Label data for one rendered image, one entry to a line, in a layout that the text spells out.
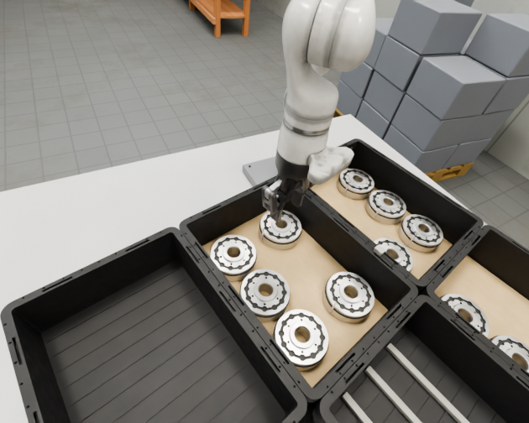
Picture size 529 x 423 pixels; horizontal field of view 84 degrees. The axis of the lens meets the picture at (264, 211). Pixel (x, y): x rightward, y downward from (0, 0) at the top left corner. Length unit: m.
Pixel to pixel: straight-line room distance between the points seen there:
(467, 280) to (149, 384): 0.72
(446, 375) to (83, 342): 0.67
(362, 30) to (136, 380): 0.60
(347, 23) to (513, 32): 2.00
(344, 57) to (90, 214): 0.84
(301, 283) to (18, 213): 0.82
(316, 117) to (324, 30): 0.10
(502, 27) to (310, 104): 2.03
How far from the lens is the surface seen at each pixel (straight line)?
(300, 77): 0.41
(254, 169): 1.05
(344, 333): 0.66
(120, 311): 0.66
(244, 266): 0.64
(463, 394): 0.74
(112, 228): 0.96
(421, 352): 0.72
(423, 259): 0.84
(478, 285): 0.88
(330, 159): 0.45
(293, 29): 0.38
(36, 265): 0.96
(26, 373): 0.56
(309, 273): 0.69
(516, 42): 2.32
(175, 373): 0.60
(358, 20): 0.38
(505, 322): 0.87
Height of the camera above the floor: 1.41
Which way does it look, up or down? 48 degrees down
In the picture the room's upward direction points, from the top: 9 degrees clockwise
